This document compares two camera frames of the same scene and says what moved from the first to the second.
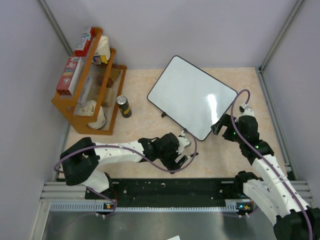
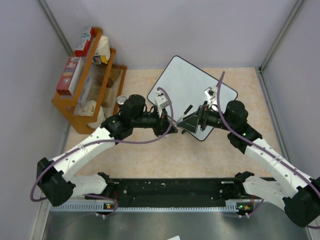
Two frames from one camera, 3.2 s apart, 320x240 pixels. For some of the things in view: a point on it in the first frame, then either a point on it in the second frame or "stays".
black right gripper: x=225 y=120 -> x=190 y=122
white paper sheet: x=176 y=237 stays
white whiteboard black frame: x=194 y=99 stays
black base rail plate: x=176 y=192 stays
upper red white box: x=85 y=42 stays
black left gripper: x=171 y=165 -> x=163 y=125
